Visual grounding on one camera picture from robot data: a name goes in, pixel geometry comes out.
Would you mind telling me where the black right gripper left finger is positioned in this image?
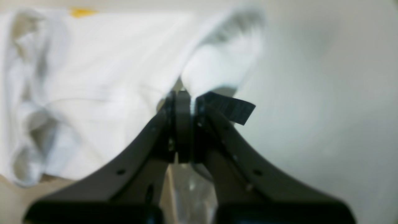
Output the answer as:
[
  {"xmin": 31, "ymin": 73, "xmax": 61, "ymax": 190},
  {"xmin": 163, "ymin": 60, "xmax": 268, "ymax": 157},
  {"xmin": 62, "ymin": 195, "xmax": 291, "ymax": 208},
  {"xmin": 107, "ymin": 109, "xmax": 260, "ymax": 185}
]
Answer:
[{"xmin": 23, "ymin": 91, "xmax": 191, "ymax": 224}]

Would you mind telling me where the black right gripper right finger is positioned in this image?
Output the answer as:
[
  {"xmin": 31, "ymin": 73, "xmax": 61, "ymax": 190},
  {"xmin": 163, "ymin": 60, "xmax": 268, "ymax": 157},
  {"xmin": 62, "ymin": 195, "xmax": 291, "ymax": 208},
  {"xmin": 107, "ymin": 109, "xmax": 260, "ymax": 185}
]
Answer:
[{"xmin": 193, "ymin": 97, "xmax": 356, "ymax": 224}]

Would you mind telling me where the white printed t-shirt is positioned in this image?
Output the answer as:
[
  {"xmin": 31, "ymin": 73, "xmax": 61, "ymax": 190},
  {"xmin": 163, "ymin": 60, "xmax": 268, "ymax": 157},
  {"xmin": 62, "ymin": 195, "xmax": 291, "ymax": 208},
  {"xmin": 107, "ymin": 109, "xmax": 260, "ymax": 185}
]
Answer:
[{"xmin": 1, "ymin": 7, "xmax": 266, "ymax": 187}]

